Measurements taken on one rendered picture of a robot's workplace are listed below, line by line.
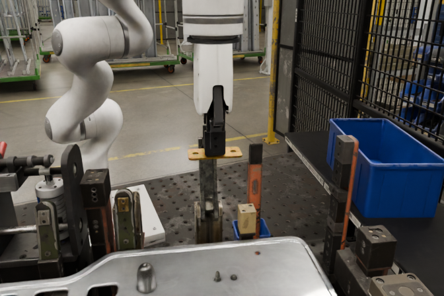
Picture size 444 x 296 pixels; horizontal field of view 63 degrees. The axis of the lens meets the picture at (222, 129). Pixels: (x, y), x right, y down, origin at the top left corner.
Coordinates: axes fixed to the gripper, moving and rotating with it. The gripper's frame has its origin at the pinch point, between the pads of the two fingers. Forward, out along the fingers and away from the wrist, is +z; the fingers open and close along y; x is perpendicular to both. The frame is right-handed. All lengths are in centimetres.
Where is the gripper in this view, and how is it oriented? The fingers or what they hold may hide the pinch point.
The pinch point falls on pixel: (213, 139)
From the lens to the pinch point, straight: 56.4
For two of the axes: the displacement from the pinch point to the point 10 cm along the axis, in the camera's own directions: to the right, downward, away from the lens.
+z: 0.0, 9.4, 3.4
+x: 9.9, -0.5, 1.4
